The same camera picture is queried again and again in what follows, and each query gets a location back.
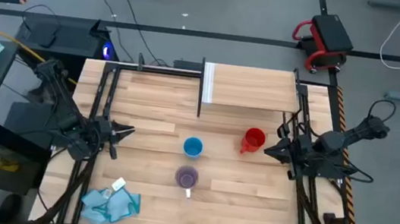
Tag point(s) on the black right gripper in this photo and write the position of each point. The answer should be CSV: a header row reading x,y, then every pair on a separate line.
x,y
298,154

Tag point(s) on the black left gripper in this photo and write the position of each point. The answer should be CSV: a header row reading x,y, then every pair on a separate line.
x,y
104,131

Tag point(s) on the red plastic mug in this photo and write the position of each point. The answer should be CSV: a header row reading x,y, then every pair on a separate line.
x,y
254,138

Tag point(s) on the blue plastic cup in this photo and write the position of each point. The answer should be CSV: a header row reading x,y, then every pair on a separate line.
x,y
193,147

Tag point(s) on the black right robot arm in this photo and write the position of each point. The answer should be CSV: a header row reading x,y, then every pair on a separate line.
x,y
334,142

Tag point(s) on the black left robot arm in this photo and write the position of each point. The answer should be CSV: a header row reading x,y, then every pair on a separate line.
x,y
61,91

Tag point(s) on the wooden shelf with black legs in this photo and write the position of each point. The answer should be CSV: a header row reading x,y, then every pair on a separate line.
x,y
252,88

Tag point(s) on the white rectangular tag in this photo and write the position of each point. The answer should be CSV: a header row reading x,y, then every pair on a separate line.
x,y
119,184

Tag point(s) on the small white tag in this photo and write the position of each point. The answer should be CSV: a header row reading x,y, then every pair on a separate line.
x,y
107,193

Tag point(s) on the black yellow hazard tape strip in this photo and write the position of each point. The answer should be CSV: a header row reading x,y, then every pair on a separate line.
x,y
349,176

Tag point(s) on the light blue cloth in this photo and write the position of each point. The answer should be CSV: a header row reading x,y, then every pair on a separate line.
x,y
112,206

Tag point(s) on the black table clamp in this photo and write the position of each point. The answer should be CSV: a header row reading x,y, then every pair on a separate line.
x,y
332,219

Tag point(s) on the black computer tower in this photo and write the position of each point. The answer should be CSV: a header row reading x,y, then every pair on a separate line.
x,y
67,40

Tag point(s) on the yellow object under desk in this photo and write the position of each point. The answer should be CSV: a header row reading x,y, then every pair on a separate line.
x,y
8,165

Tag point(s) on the red and black roller stool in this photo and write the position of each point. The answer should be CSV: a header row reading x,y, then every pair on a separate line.
x,y
328,36

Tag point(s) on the black metal rig frame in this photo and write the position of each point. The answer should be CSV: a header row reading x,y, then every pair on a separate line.
x,y
105,89

